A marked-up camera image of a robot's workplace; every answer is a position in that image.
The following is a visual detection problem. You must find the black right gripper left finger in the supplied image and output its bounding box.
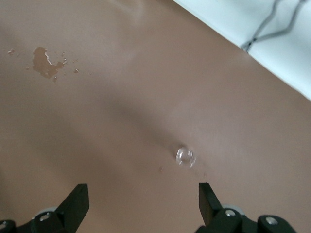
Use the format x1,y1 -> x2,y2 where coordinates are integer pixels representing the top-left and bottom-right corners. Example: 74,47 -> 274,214
0,183 -> 89,233

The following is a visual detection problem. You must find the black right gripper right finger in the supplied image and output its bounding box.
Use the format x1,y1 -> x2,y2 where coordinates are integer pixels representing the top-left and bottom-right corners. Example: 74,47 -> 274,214
197,182 -> 296,233

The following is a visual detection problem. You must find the clear glass measuring beaker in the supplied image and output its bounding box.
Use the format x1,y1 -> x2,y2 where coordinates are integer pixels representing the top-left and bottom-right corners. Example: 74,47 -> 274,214
175,145 -> 197,169

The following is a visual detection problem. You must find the brown table mat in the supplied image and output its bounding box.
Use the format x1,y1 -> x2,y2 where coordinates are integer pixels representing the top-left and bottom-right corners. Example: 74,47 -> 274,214
0,0 -> 311,233

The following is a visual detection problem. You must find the spilled liquid puddle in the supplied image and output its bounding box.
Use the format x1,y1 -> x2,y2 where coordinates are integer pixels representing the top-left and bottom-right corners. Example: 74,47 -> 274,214
6,46 -> 81,83

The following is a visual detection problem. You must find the black cable on white table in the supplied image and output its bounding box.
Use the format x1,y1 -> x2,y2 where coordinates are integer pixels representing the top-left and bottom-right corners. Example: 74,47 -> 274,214
241,0 -> 311,53

